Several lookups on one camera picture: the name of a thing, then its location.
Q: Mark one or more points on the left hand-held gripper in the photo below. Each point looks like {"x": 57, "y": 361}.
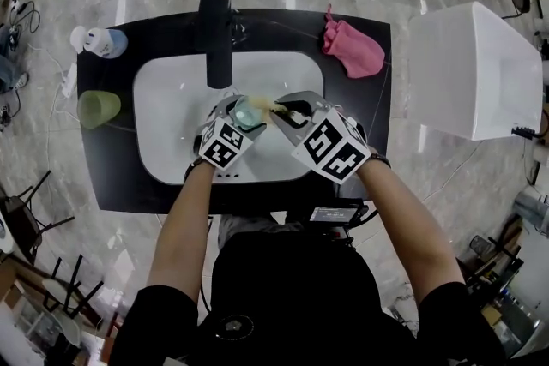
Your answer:
{"x": 225, "y": 145}

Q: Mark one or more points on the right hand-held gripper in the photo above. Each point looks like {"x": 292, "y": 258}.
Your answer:
{"x": 332, "y": 148}

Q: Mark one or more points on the clear blue cup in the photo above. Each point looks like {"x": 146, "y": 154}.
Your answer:
{"x": 246, "y": 115}

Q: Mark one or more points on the yellow sponge brush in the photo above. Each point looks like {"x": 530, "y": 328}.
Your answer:
{"x": 261, "y": 103}

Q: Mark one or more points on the translucent green cup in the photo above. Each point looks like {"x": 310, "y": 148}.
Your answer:
{"x": 98, "y": 109}

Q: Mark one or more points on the person's left forearm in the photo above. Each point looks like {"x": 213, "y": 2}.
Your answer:
{"x": 180, "y": 235}

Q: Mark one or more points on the person's right forearm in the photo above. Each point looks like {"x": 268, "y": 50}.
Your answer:
{"x": 412, "y": 235}

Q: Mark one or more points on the black wrist band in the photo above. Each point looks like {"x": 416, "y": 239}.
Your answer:
{"x": 193, "y": 169}

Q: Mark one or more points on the white sink basin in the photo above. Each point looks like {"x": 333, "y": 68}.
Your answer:
{"x": 171, "y": 107}

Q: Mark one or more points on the pink cloth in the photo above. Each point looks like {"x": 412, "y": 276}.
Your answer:
{"x": 356, "y": 51}

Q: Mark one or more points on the black chest monitor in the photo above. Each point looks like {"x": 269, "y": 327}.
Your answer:
{"x": 334, "y": 216}

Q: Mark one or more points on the person's grey trouser leg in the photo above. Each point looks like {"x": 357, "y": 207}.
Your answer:
{"x": 249, "y": 227}

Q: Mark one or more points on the brown vanity cabinet black top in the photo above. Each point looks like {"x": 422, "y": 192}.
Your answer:
{"x": 107, "y": 167}

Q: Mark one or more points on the white pump soap bottle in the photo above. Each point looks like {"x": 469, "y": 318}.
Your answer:
{"x": 103, "y": 42}

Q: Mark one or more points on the white power strip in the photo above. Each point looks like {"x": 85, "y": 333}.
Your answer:
{"x": 69, "y": 79}

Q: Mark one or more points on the white bathtub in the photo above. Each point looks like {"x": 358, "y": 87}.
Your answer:
{"x": 472, "y": 68}

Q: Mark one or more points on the person's black shirt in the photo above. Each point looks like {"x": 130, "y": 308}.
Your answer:
{"x": 300, "y": 304}

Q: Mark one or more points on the black bathtub faucet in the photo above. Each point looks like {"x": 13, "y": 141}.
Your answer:
{"x": 525, "y": 131}

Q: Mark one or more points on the brown chair black legs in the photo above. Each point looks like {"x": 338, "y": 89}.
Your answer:
{"x": 23, "y": 223}

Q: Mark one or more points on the grey chair black legs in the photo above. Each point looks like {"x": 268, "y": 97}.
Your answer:
{"x": 64, "y": 291}

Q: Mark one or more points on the round white table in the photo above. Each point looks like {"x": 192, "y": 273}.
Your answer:
{"x": 4, "y": 231}

